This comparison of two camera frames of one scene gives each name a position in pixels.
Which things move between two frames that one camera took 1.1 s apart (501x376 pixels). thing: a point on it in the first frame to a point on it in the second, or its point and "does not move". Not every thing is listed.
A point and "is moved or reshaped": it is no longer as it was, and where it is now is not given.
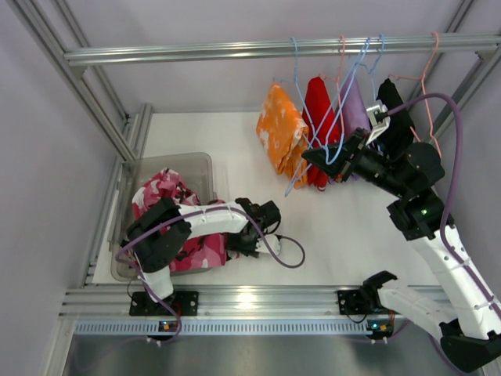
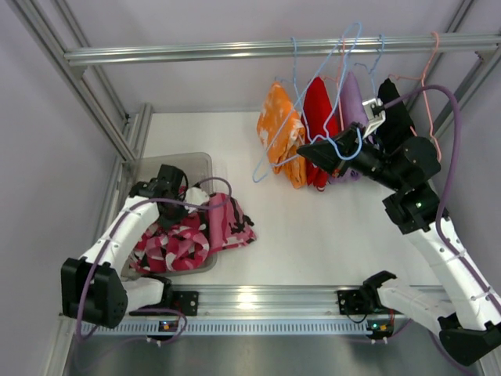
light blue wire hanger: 352,66 to 331,113
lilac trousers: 353,112 does not move
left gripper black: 247,243 to 169,217
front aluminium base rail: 218,301 does not move
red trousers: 320,128 does not move
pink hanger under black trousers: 423,78 does not move
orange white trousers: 284,134 does not move
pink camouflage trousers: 196,251 is moved or reshaped
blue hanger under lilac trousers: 371,72 does not move
